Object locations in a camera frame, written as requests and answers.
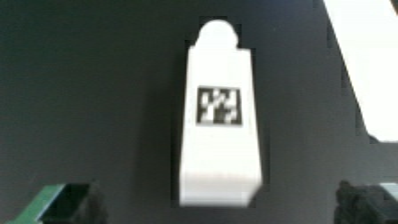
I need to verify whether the white table leg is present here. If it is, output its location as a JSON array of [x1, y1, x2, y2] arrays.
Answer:
[[180, 20, 263, 207]]

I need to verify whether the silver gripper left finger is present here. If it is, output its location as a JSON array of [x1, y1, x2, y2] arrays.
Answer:
[[14, 183, 107, 224]]

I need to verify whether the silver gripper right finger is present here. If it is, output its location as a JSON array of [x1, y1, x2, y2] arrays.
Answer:
[[334, 180, 398, 224]]

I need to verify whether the white plate with tags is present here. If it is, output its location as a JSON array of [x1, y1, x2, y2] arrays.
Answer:
[[324, 0, 398, 143]]

